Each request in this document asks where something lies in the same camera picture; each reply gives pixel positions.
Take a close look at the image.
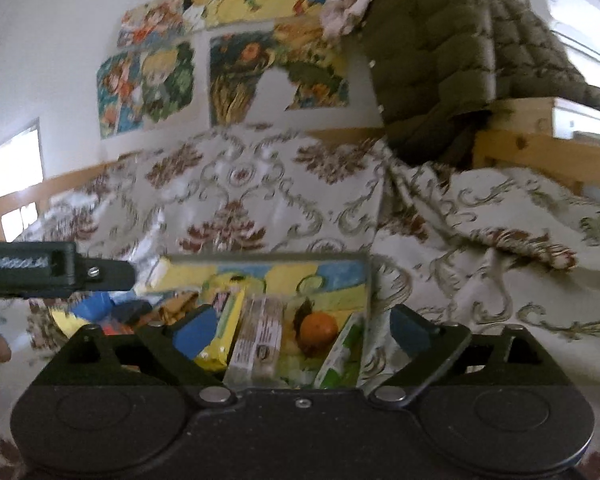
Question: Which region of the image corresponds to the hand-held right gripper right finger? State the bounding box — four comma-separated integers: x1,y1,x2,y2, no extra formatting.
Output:
369,304,548,405

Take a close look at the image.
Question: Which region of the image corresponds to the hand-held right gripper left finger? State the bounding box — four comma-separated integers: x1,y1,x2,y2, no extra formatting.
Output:
66,305,237,405

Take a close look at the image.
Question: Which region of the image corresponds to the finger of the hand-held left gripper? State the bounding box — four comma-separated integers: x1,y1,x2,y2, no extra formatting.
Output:
74,257,137,293

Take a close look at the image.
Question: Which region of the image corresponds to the yellow snack packet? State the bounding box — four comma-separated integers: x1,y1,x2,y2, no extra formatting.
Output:
194,287,246,374

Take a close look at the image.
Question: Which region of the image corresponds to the blue yellow snack bag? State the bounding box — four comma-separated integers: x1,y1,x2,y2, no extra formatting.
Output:
77,294,115,322

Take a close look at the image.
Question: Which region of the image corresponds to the beige red-print cracker packet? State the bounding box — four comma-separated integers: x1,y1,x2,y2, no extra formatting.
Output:
227,295,286,386

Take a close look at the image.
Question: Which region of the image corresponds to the green snack packet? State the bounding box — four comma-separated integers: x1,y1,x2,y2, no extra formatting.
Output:
314,312,366,389

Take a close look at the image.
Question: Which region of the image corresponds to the tangerine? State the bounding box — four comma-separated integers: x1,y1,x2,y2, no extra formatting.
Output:
298,312,340,356

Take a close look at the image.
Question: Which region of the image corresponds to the grey tray with cartoon picture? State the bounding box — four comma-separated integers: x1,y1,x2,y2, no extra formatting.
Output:
130,252,377,391

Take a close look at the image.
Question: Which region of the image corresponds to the floral blanket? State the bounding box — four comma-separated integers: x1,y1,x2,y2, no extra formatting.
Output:
0,125,600,480

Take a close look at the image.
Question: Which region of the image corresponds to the olive puffer jacket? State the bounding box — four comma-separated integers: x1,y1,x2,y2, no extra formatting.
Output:
359,0,600,171

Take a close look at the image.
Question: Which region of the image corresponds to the white shelf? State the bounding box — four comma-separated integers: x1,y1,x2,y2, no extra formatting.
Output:
552,97,600,141

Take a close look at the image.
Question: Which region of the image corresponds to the pink cloth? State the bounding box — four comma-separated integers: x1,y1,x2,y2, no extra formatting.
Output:
319,0,397,44

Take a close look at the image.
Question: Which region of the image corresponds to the white air conditioner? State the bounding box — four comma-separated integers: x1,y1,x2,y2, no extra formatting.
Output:
522,0,600,67

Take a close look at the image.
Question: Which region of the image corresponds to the cluster of cartoon wall posters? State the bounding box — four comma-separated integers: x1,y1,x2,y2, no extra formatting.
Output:
95,0,382,141

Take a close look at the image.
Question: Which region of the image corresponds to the wooden bed frame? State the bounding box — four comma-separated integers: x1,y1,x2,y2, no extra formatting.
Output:
0,97,600,242

